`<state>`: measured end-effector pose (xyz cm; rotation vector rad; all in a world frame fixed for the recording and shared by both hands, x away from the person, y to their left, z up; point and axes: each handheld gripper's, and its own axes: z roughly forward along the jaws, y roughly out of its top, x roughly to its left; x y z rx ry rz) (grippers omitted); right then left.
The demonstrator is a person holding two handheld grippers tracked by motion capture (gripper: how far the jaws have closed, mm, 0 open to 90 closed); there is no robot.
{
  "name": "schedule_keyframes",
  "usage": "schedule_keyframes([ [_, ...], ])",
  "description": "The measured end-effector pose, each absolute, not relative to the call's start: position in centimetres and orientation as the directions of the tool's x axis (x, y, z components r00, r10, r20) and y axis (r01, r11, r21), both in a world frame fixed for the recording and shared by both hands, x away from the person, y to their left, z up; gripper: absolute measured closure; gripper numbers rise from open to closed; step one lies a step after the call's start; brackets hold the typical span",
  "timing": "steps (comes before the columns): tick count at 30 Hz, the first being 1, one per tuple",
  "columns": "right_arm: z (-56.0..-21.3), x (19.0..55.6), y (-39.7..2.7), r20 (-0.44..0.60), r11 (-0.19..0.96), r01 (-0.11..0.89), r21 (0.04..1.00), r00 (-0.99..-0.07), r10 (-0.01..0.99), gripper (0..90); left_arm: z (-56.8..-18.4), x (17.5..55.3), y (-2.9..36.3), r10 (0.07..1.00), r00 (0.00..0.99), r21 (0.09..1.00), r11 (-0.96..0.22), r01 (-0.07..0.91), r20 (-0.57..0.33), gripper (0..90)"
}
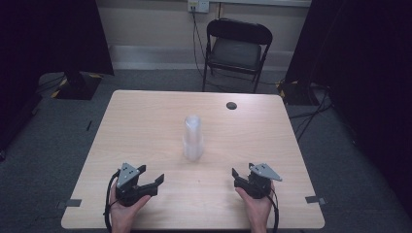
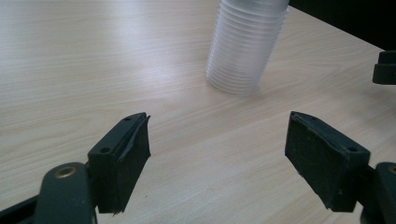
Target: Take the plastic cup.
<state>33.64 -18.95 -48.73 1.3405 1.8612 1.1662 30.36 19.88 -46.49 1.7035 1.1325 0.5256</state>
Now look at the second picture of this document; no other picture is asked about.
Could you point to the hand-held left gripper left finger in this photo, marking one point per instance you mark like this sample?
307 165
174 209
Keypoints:
124 161

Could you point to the stack of clear plastic cups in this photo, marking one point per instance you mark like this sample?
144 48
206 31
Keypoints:
243 46

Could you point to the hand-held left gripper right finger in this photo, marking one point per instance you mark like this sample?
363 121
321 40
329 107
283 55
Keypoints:
323 161

